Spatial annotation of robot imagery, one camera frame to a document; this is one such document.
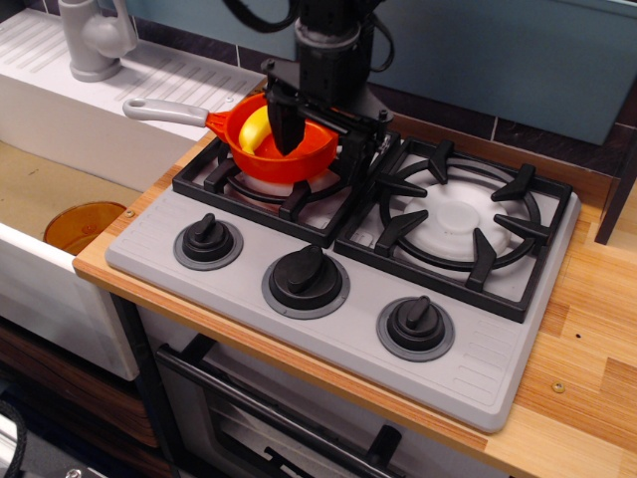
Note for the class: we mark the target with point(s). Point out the black left stove knob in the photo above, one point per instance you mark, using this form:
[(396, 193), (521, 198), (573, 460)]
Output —
[(208, 244)]

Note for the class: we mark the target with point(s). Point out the black right burner grate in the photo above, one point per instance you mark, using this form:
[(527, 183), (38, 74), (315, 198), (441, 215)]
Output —
[(467, 228)]

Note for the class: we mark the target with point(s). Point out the orange toy pot grey handle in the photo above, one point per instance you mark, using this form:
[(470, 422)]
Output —
[(313, 156)]

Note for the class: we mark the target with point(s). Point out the orange transparent lid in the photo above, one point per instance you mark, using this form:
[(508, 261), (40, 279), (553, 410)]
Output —
[(75, 228)]

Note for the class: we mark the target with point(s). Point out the yellow toy banana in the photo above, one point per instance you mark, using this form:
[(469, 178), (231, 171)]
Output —
[(254, 130)]

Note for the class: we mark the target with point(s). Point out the black stove knob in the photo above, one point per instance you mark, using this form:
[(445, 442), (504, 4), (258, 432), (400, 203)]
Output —
[(306, 284), (208, 244), (415, 329)]

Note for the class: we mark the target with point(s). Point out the oven door with black handle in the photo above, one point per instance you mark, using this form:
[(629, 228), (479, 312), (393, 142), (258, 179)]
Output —
[(253, 420)]

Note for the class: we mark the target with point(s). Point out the black left burner grate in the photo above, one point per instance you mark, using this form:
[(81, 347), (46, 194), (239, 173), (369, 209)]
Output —
[(311, 209)]

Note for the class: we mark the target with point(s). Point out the black burner grate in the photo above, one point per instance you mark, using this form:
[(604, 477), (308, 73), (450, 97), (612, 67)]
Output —
[(311, 209), (467, 228)]

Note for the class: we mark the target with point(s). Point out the grey toy faucet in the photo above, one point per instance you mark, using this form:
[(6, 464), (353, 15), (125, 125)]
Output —
[(96, 43)]

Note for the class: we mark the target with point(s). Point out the grey toy stove top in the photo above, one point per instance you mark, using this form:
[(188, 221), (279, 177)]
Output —
[(475, 381)]

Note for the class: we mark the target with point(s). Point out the black middle stove knob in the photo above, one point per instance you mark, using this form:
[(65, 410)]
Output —
[(306, 284)]

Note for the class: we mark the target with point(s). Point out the teal range hood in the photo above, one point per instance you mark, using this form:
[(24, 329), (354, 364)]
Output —
[(562, 66)]

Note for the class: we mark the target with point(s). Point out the white toy sink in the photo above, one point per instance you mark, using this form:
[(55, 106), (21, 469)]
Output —
[(64, 143)]

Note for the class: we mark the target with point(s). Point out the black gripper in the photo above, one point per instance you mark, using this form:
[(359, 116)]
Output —
[(329, 87)]

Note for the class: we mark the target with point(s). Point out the black right stove knob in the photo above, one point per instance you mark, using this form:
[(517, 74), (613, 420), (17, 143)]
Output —
[(415, 329)]

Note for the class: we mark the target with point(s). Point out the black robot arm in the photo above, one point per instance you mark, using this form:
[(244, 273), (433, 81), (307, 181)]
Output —
[(336, 24)]

